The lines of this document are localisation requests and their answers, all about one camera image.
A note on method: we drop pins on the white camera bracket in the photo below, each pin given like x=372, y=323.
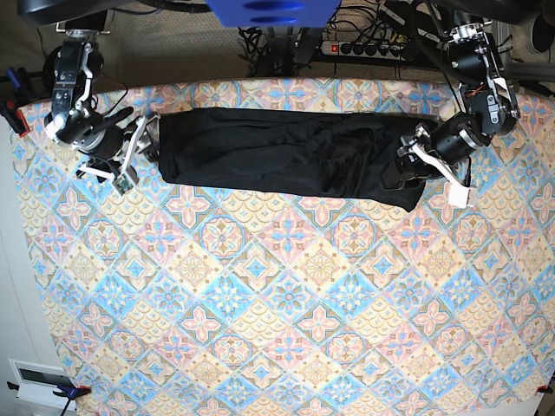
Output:
x=118, y=170
x=461, y=194

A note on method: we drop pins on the blue orange clamp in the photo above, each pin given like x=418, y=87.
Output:
x=10, y=108
x=69, y=391

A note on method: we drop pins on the blue mount plate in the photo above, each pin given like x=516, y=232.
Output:
x=273, y=13

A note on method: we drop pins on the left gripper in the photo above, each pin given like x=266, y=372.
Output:
x=454, y=140

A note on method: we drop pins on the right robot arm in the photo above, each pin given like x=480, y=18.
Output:
x=73, y=119

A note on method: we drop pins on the blue orange clamp left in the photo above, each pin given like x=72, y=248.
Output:
x=10, y=108

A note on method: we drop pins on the blue orange clamp bottom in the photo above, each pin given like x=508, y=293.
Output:
x=69, y=391

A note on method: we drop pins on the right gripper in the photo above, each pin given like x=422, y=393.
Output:
x=110, y=144

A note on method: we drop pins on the black t-shirt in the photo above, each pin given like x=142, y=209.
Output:
x=306, y=154

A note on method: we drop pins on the black round stool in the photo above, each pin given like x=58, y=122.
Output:
x=48, y=70

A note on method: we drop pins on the patterned tablecloth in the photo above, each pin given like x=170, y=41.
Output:
x=174, y=300

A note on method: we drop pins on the white wall panel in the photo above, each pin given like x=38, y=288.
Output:
x=37, y=383

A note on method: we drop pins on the white power strip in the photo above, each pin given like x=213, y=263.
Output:
x=361, y=50

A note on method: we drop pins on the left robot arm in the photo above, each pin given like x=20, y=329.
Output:
x=461, y=48

